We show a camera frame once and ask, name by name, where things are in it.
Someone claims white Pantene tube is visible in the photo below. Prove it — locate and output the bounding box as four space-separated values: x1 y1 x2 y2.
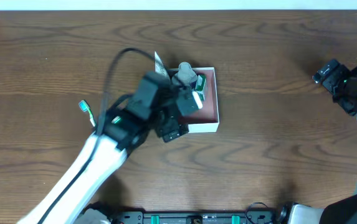
154 52 169 78

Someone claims green white soap box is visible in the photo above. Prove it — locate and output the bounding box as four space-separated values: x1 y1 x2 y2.
195 74 207 101

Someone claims green toothbrush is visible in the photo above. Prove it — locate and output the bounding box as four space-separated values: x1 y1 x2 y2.
79 100 96 127

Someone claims Colgate toothpaste tube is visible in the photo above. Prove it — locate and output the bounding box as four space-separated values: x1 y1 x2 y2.
192 91 203 110

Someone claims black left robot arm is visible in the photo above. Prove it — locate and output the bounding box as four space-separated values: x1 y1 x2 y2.
19 87 202 223

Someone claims white box pink interior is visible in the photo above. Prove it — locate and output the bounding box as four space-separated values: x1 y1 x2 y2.
179 67 220 134

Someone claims black mounting rail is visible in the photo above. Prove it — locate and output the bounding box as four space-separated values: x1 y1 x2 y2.
111 208 285 224

